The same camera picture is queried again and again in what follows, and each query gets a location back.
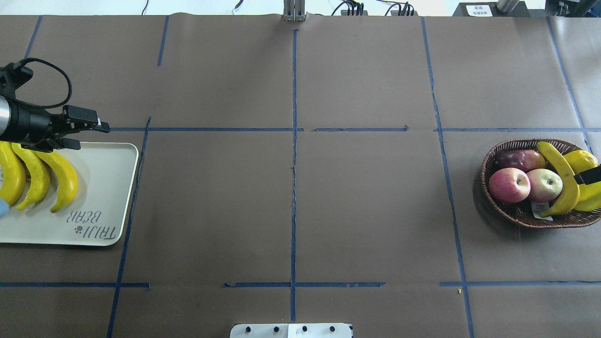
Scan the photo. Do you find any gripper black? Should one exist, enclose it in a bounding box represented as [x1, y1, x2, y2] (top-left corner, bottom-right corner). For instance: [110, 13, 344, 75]
[8, 101, 111, 153]

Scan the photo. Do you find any red apple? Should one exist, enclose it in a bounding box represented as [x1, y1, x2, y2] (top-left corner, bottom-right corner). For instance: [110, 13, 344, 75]
[488, 168, 532, 204]

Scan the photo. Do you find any aluminium frame post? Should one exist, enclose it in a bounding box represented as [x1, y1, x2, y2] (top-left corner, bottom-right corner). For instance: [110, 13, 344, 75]
[283, 0, 306, 22]

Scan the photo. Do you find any textured yellow banana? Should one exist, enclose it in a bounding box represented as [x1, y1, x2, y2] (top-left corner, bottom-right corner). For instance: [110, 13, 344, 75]
[12, 143, 51, 210]

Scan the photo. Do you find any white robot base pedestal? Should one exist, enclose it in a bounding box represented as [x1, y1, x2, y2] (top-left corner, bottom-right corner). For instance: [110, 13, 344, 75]
[230, 323, 354, 338]

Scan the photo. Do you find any smooth yellow banana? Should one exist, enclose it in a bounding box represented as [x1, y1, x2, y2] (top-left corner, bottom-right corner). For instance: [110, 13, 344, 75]
[0, 141, 26, 206]

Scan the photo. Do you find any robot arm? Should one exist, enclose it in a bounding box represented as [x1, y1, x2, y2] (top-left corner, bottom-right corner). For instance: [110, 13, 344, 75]
[0, 97, 111, 153]

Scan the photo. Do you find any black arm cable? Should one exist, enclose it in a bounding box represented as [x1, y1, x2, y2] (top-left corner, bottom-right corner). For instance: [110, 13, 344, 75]
[9, 57, 73, 110]

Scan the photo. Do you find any white rectangular plate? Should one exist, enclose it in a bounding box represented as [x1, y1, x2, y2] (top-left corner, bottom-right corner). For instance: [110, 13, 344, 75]
[0, 142, 138, 246]

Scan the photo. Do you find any pale green apple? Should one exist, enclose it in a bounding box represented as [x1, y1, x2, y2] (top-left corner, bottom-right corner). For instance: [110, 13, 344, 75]
[526, 169, 563, 203]

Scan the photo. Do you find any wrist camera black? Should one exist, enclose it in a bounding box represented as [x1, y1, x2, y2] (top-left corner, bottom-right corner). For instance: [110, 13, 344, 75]
[0, 60, 33, 99]

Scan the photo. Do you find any brown wicker basket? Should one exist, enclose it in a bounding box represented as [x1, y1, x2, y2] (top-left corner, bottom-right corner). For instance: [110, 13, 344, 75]
[474, 138, 601, 229]

